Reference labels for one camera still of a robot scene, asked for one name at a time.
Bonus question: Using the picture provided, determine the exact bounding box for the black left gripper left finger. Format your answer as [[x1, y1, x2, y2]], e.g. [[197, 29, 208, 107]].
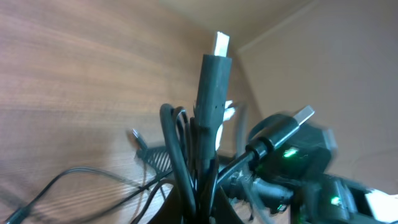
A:
[[148, 187, 183, 224]]

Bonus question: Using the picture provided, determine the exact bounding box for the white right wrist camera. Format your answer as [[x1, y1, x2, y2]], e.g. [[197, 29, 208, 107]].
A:
[[215, 100, 248, 155]]

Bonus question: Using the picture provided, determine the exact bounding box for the black USB cable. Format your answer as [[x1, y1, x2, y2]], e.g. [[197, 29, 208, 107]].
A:
[[0, 30, 315, 224]]

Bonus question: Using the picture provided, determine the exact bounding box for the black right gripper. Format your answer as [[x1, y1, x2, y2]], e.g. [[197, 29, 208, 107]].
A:
[[217, 156, 294, 214]]

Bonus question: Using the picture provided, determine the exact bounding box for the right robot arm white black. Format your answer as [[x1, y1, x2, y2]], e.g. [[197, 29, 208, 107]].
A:
[[152, 116, 397, 224]]

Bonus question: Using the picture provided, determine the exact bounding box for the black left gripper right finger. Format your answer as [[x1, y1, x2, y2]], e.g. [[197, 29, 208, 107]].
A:
[[213, 187, 244, 224]]

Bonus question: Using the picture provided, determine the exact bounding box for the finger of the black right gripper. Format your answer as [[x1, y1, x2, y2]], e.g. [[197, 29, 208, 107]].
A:
[[136, 146, 172, 174]]

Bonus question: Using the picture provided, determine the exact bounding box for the black right camera cable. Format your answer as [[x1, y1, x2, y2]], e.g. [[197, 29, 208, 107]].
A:
[[233, 102, 274, 224]]

